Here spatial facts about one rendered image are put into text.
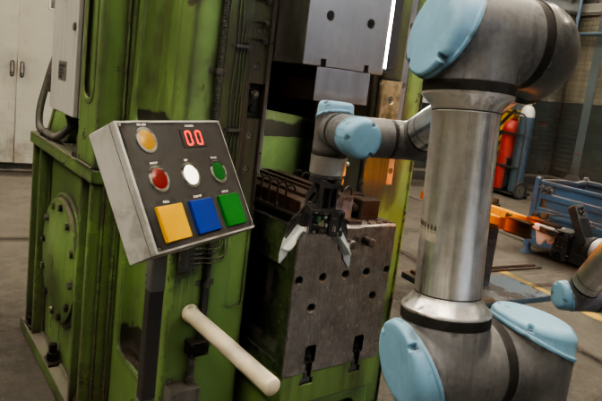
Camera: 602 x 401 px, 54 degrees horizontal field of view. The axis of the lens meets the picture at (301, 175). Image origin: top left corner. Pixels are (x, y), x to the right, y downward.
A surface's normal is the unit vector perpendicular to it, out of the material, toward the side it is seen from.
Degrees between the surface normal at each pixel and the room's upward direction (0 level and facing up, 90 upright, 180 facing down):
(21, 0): 90
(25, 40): 90
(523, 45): 99
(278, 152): 90
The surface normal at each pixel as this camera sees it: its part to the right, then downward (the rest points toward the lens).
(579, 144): -0.90, -0.04
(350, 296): 0.58, 0.20
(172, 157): 0.81, -0.33
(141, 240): -0.49, 0.08
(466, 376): 0.32, 0.08
